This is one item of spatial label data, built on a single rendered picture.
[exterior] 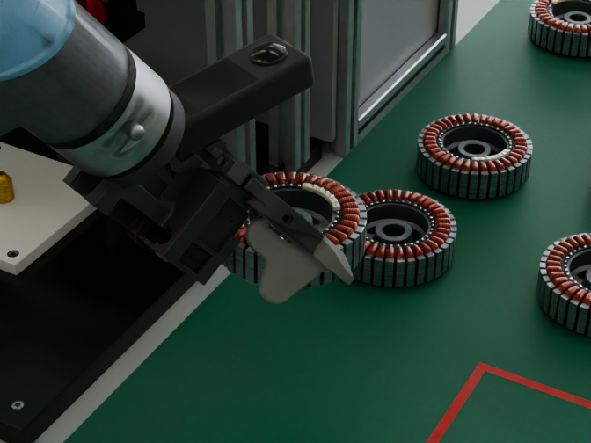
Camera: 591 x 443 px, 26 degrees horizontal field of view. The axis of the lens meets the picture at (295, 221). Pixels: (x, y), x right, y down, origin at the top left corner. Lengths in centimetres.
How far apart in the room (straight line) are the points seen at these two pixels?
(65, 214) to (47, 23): 50
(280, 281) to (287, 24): 35
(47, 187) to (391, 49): 40
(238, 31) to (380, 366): 30
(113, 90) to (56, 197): 48
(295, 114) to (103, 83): 50
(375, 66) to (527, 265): 30
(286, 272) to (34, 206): 38
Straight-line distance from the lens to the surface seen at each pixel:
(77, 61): 71
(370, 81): 134
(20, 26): 68
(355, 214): 93
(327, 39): 123
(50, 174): 124
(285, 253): 87
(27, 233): 116
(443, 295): 112
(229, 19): 106
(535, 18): 152
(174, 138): 78
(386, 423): 100
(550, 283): 110
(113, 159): 76
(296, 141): 122
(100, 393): 104
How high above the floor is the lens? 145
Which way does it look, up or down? 35 degrees down
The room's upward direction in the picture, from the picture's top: straight up
